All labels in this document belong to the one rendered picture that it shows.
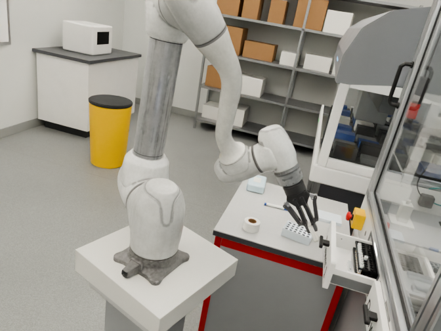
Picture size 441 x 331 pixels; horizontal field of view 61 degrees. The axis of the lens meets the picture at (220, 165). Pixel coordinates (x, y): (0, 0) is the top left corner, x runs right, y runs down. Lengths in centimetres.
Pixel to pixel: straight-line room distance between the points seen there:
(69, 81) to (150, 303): 361
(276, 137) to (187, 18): 49
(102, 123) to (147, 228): 261
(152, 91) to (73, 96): 337
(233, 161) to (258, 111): 436
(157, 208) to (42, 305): 139
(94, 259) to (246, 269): 70
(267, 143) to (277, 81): 426
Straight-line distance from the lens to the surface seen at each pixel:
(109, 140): 370
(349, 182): 218
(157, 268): 119
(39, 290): 244
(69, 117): 460
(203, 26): 98
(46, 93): 472
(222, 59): 104
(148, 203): 109
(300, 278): 165
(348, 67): 203
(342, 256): 152
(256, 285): 171
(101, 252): 128
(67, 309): 231
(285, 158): 125
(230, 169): 127
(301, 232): 165
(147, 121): 119
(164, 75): 115
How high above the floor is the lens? 161
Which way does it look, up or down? 23 degrees down
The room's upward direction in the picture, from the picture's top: 10 degrees clockwise
